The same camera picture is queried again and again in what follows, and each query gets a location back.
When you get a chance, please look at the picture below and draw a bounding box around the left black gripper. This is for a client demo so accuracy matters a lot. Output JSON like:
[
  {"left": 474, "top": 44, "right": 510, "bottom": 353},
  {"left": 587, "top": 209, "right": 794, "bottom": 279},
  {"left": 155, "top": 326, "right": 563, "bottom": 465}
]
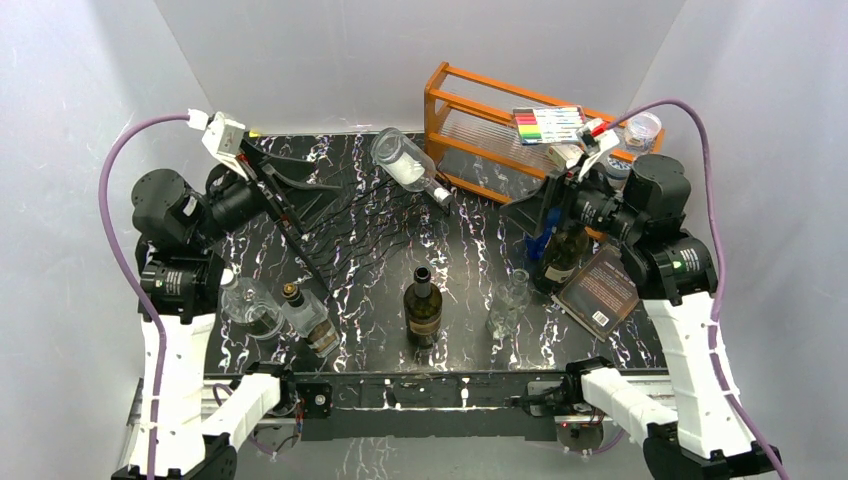
[{"left": 190, "top": 138, "right": 344, "bottom": 248}]

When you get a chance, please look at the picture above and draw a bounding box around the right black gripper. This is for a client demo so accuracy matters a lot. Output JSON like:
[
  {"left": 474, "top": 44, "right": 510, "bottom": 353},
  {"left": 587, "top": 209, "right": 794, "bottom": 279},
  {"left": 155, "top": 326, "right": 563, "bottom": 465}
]
[{"left": 496, "top": 153, "right": 641, "bottom": 241}]

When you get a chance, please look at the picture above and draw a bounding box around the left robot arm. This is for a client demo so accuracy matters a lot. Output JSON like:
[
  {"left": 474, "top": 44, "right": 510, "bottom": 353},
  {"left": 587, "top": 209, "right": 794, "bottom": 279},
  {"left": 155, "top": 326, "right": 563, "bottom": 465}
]
[{"left": 115, "top": 142, "right": 341, "bottom": 479}]

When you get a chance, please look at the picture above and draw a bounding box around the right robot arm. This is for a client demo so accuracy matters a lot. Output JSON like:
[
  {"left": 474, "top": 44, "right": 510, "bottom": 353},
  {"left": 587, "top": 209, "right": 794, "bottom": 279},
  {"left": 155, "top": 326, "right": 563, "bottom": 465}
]
[{"left": 500, "top": 154, "right": 784, "bottom": 479}]

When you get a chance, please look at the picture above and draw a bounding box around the blue glass bottle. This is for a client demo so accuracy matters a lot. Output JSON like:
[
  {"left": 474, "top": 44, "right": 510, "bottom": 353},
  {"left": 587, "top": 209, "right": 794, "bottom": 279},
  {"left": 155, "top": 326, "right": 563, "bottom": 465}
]
[{"left": 524, "top": 208, "right": 561, "bottom": 261}]

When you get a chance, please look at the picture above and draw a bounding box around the dark olive wine bottle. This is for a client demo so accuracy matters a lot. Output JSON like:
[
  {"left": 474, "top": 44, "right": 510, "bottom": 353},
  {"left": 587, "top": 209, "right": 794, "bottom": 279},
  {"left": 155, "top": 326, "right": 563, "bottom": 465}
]
[{"left": 533, "top": 224, "right": 590, "bottom": 295}]

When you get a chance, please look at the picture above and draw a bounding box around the orange wooden shelf rack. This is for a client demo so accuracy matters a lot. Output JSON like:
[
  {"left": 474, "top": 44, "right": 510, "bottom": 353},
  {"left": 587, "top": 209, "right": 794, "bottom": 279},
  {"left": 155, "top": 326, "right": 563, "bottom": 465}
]
[{"left": 423, "top": 62, "right": 666, "bottom": 241}]

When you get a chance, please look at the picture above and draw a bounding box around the large clear glass bottle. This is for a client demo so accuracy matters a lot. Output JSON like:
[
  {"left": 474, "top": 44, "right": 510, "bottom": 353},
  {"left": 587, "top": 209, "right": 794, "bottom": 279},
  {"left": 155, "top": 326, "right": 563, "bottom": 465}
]
[{"left": 370, "top": 127, "right": 454, "bottom": 210}]

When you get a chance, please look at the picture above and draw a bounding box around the round clear glass bottle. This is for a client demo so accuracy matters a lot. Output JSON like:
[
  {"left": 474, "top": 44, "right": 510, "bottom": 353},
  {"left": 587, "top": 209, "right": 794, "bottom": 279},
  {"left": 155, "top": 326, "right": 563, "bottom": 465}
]
[{"left": 220, "top": 269, "right": 285, "bottom": 340}]

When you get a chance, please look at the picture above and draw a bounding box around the square clear liquor bottle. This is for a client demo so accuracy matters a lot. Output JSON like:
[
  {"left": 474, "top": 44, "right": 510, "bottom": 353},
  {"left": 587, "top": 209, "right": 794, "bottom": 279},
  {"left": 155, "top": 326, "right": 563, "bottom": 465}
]
[{"left": 282, "top": 283, "right": 340, "bottom": 358}]

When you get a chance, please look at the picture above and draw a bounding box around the small white carton box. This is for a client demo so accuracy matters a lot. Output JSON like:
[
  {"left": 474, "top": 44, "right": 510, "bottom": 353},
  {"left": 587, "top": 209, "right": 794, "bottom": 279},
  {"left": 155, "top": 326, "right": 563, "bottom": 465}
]
[{"left": 546, "top": 144, "right": 584, "bottom": 170}]

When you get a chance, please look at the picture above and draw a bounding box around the coloured marker pen set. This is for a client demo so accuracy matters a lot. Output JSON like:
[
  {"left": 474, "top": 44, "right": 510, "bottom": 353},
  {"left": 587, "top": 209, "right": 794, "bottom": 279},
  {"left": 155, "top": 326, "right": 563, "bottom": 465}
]
[{"left": 512, "top": 106, "right": 586, "bottom": 146}]

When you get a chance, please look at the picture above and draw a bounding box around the brown book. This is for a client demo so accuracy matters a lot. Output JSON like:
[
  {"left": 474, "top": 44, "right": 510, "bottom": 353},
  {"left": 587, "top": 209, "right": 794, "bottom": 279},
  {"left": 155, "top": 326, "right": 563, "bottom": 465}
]
[{"left": 552, "top": 244, "right": 640, "bottom": 341}]

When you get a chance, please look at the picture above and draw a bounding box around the clear plastic jar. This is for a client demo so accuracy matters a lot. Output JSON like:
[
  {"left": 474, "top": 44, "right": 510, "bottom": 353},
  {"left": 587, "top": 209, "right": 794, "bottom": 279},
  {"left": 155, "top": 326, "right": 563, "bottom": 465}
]
[{"left": 623, "top": 111, "right": 662, "bottom": 155}]

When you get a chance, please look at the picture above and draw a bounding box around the black wire wine rack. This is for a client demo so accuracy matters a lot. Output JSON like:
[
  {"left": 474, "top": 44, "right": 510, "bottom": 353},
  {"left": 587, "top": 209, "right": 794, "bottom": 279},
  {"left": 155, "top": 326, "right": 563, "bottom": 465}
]
[{"left": 277, "top": 160, "right": 455, "bottom": 292}]

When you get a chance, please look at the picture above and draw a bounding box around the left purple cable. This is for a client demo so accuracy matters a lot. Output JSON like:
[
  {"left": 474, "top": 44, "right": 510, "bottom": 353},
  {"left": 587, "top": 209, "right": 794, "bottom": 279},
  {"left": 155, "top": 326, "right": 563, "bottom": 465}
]
[{"left": 97, "top": 113, "right": 193, "bottom": 480}]

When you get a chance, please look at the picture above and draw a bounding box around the purple cable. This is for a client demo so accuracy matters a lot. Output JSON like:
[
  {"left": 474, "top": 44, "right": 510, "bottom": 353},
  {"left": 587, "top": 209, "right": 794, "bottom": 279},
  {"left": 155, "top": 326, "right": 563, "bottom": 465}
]
[
  {"left": 97, "top": 113, "right": 193, "bottom": 480},
  {"left": 606, "top": 99, "right": 784, "bottom": 480}
]

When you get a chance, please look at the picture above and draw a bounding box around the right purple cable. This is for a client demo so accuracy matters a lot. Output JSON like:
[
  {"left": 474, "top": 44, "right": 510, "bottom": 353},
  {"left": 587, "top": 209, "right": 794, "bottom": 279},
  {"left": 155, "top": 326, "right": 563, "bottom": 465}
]
[{"left": 606, "top": 99, "right": 784, "bottom": 480}]

